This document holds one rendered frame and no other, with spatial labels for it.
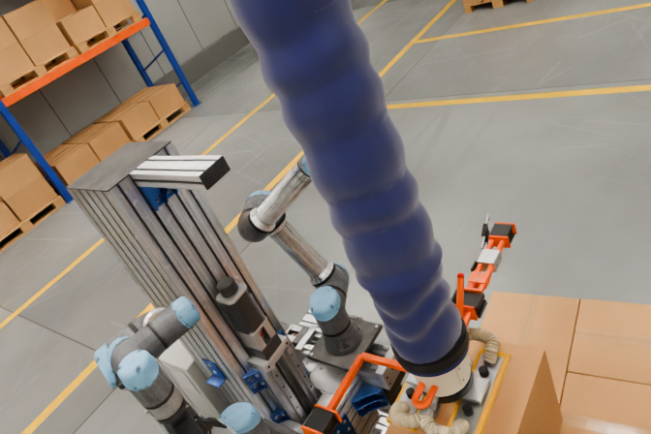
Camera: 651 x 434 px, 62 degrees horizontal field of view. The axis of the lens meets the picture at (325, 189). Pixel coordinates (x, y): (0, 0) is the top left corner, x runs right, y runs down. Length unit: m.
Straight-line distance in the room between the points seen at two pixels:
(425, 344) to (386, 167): 0.56
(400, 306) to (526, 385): 0.66
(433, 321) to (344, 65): 0.73
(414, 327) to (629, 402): 1.12
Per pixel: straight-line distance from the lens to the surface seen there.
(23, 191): 8.41
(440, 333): 1.53
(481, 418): 1.76
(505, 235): 2.07
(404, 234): 1.30
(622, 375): 2.46
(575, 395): 2.42
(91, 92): 10.31
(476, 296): 1.88
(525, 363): 2.01
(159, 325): 1.34
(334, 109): 1.11
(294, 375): 2.06
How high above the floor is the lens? 2.52
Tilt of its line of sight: 29 degrees down
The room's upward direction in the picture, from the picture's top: 25 degrees counter-clockwise
